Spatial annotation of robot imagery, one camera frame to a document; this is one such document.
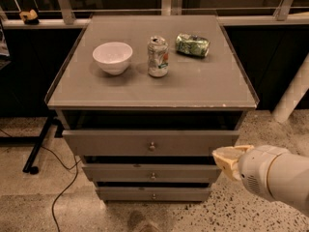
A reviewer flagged grey top drawer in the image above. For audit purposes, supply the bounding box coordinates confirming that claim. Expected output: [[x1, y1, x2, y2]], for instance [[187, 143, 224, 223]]
[[63, 130, 239, 157]]

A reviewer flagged grey drawer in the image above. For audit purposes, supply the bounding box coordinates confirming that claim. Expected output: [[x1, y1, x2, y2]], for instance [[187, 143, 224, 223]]
[[83, 163, 221, 183], [63, 130, 239, 157], [96, 187, 211, 202]]

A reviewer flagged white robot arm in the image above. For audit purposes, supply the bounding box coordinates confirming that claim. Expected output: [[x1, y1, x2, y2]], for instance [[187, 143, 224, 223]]
[[212, 145, 309, 216]]

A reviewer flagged grey drawer cabinet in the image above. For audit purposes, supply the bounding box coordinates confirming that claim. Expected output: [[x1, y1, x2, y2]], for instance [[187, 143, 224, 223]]
[[46, 15, 259, 189]]

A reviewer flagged grey bottom drawer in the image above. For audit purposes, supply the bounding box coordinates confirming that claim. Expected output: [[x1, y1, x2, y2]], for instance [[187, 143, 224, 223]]
[[96, 187, 211, 202]]

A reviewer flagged grey middle drawer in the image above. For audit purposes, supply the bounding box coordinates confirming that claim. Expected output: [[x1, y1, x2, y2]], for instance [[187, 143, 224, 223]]
[[83, 163, 221, 183]]

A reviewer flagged crushed green soda can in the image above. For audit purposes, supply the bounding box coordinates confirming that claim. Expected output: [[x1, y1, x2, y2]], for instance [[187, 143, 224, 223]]
[[175, 33, 210, 58]]

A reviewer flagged upright white soda can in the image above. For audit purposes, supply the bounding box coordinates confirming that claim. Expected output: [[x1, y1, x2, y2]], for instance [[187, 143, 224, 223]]
[[148, 36, 169, 77]]

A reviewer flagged white ceramic bowl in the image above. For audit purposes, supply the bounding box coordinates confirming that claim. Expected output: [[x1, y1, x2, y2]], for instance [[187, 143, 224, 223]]
[[93, 42, 133, 75]]

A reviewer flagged black metal stand leg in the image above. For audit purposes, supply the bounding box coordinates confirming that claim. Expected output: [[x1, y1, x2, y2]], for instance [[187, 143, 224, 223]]
[[0, 115, 64, 175]]

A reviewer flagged metal window railing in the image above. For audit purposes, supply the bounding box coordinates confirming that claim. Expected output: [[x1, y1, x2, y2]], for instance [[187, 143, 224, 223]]
[[0, 0, 309, 26]]

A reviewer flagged yellow black object on ledge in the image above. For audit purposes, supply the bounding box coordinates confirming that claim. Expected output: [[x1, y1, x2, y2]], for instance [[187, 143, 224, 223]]
[[19, 10, 40, 24]]

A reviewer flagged white diagonal post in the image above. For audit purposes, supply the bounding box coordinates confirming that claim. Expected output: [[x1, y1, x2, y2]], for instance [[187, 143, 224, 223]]
[[272, 53, 309, 123]]

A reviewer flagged black floor cable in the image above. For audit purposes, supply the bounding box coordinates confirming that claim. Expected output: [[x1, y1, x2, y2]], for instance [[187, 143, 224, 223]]
[[0, 129, 81, 232]]

